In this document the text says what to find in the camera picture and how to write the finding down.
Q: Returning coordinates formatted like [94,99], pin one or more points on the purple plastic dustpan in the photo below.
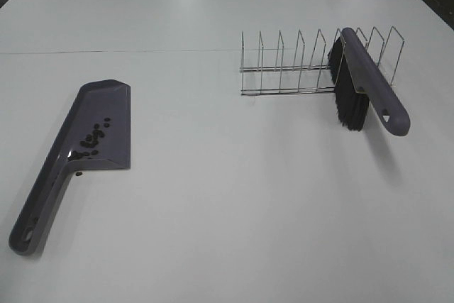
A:
[93,102]

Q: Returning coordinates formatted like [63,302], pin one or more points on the pile of coffee beans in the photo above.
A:
[90,142]

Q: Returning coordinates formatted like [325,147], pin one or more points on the purple brush black bristles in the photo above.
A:
[359,83]

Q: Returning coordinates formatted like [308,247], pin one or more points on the chrome wire dish rack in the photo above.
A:
[302,67]

